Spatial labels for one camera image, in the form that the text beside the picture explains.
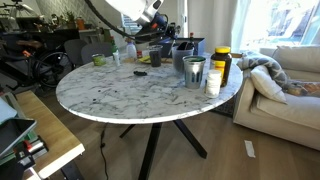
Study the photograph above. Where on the cream sofa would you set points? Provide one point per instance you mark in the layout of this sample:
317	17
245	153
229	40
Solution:
297	120

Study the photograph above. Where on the white supplement bottle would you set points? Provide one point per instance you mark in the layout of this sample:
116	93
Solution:
213	83

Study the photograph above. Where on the navy blue open box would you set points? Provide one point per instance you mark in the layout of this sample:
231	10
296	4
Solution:
168	43

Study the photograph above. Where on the bicycle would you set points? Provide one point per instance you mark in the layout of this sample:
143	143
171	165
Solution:
35	58

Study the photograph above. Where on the dark smoky plastic cup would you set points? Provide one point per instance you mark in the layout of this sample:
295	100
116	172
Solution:
155	55

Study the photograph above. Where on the round marble table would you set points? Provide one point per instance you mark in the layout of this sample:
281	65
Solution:
114	94

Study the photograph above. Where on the amber vitamin bottle yellow lid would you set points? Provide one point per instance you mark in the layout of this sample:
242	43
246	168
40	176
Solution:
221	60

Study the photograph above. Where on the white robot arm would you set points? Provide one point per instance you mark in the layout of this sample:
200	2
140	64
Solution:
140	11

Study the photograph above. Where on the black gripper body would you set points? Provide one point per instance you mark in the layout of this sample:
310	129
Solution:
159	28

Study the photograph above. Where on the small white-capped bottle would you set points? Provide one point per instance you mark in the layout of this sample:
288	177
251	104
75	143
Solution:
116	58

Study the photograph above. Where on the patterned grey cushion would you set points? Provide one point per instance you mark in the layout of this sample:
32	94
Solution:
252	59

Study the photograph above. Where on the metal spoon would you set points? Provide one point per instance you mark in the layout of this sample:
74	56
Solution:
171	47

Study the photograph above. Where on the white curtain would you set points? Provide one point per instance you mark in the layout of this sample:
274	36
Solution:
219	22

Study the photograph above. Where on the wooden side table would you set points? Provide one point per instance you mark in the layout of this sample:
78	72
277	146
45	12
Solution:
63	145

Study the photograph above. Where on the yellow plate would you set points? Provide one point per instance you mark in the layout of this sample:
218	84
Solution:
145	59

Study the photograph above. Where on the green tin can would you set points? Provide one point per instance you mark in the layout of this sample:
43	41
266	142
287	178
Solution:
99	59

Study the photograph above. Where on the green glass bottle red cap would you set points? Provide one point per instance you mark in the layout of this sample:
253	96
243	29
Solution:
114	46

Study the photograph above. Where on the small black object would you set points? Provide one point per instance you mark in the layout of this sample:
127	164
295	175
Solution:
140	73

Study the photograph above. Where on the white cushion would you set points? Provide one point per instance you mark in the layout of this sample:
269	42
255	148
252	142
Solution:
263	82

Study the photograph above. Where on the grey chair foreground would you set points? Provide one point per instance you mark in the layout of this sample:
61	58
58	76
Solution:
89	50

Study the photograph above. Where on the green patterned tumbler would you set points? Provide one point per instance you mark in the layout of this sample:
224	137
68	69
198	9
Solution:
193	71

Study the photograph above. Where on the dark grey chair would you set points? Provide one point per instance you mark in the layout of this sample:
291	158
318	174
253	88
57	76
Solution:
73	49

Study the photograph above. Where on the large translucent plastic cup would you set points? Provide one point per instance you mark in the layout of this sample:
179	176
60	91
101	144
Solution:
178	53

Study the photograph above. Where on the white plastic bottle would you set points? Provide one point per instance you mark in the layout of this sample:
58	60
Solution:
131	50

